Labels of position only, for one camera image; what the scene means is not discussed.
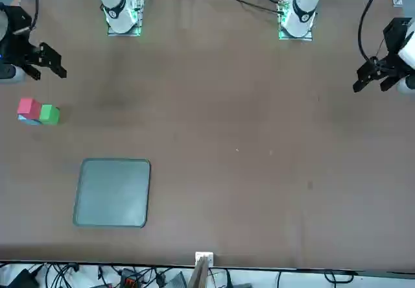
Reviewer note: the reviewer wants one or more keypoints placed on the green square foam block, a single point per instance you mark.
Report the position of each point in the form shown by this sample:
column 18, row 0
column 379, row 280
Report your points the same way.
column 48, row 113

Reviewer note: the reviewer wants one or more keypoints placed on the dark grey power adapter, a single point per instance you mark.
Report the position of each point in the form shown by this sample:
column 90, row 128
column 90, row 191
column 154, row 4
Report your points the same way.
column 177, row 281

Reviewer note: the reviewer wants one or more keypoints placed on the white bracket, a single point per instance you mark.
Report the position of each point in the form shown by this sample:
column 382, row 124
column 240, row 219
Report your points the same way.
column 199, row 255

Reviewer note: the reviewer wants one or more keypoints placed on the orange black device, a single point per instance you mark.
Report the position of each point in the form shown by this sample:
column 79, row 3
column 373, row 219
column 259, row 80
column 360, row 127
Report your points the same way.
column 129, row 280

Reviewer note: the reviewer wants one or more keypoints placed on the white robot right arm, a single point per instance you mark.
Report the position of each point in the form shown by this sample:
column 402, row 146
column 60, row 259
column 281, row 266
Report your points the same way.
column 118, row 12

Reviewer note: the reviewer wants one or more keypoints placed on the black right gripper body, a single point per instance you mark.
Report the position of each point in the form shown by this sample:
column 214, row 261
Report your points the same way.
column 16, row 48

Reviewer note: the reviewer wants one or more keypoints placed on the black power adapter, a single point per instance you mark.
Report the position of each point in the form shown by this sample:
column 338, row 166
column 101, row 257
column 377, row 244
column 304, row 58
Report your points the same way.
column 22, row 280

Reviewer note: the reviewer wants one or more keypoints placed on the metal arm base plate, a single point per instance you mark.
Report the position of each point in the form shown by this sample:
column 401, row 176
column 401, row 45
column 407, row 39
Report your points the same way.
column 137, row 30
column 308, row 35

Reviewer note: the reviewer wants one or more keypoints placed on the blue square foam block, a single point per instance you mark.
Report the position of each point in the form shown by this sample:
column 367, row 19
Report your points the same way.
column 27, row 121

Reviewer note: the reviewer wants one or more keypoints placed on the brown cardboard piece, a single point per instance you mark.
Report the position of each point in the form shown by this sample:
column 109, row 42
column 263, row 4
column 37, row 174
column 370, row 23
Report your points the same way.
column 15, row 1

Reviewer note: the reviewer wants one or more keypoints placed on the gray square tray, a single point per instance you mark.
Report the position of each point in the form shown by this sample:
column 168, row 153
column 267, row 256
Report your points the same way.
column 113, row 194

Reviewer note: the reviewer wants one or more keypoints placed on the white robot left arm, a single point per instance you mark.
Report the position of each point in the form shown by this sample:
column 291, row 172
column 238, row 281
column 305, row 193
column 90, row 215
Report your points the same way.
column 303, row 9

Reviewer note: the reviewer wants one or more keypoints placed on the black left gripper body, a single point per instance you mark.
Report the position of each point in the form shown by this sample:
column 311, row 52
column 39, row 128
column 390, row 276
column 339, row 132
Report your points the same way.
column 394, row 38

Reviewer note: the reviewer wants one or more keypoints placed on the red square foam block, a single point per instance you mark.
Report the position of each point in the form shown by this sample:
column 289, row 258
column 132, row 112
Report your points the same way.
column 29, row 108

